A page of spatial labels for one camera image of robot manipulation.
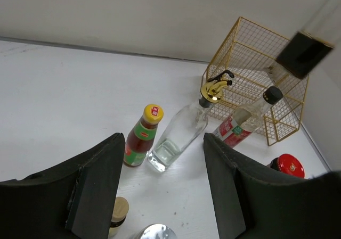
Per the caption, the black cap vinegar bottle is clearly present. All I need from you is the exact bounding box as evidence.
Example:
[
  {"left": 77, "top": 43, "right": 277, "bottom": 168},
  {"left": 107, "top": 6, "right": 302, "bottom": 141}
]
[{"left": 213, "top": 86, "right": 283, "bottom": 148}]

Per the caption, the small brown bottle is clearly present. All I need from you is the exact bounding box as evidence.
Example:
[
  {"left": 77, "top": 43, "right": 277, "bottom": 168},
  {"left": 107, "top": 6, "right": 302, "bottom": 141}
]
[{"left": 108, "top": 196, "right": 129, "bottom": 238}]

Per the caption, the silver lid spice jar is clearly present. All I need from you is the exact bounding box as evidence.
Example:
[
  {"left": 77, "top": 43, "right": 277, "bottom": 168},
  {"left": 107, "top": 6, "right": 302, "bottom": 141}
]
[{"left": 128, "top": 224, "right": 177, "bottom": 239}]

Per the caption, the gold wire basket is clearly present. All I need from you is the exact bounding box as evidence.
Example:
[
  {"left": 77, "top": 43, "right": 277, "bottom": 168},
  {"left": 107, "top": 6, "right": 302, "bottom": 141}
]
[{"left": 201, "top": 17, "right": 308, "bottom": 146}]

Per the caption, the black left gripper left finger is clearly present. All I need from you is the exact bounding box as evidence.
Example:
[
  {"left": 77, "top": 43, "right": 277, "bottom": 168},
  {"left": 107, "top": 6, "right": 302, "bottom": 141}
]
[{"left": 1, "top": 133, "right": 125, "bottom": 238}]

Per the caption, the clear glass oil bottle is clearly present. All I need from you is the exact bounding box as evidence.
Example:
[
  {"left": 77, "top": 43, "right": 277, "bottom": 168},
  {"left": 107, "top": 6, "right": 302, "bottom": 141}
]
[{"left": 147, "top": 70, "right": 234, "bottom": 172}]

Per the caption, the dark liquid oil bottle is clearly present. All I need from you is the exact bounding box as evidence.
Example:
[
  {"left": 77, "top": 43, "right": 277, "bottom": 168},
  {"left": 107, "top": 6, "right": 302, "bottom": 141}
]
[{"left": 263, "top": 0, "right": 341, "bottom": 80}]

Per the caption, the red lid sauce jar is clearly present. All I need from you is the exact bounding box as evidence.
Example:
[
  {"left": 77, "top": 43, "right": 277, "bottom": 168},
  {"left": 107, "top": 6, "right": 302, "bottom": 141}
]
[{"left": 267, "top": 153, "right": 305, "bottom": 178}]

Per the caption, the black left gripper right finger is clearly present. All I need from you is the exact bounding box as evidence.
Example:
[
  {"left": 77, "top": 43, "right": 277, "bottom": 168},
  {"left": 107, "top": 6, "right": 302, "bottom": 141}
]
[{"left": 203, "top": 133, "right": 340, "bottom": 238}]

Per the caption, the yellow cap sauce bottle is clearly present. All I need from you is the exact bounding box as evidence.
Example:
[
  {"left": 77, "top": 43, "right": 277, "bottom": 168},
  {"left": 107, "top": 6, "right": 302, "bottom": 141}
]
[{"left": 124, "top": 104, "right": 164, "bottom": 167}]

